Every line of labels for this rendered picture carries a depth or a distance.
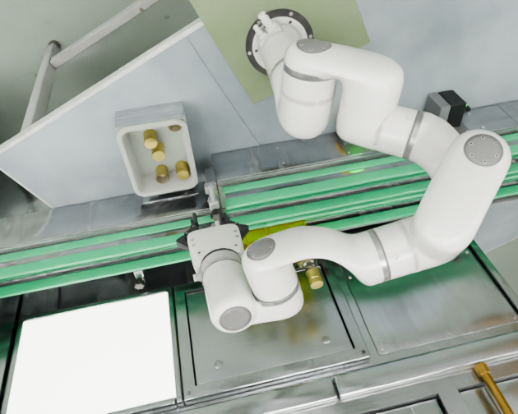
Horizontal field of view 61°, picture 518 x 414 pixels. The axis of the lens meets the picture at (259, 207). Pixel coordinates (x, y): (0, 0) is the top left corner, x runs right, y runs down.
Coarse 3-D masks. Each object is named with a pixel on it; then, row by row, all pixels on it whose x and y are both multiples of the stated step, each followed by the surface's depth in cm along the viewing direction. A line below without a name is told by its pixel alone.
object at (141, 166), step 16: (128, 128) 107; (144, 128) 107; (160, 128) 117; (128, 144) 115; (176, 144) 121; (128, 160) 113; (144, 160) 122; (176, 160) 125; (192, 160) 117; (144, 176) 126; (176, 176) 125; (192, 176) 121; (144, 192) 121; (160, 192) 122
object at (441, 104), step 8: (432, 96) 128; (440, 96) 128; (448, 96) 127; (456, 96) 127; (432, 104) 128; (440, 104) 125; (448, 104) 124; (456, 104) 124; (464, 104) 125; (432, 112) 128; (440, 112) 125; (448, 112) 125; (456, 112) 126; (464, 112) 127; (448, 120) 127; (456, 120) 128
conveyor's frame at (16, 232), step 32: (480, 128) 129; (512, 128) 129; (224, 160) 125; (256, 160) 124; (288, 160) 123; (320, 160) 122; (352, 160) 124; (0, 224) 125; (32, 224) 124; (64, 224) 124; (96, 224) 123; (128, 224) 123
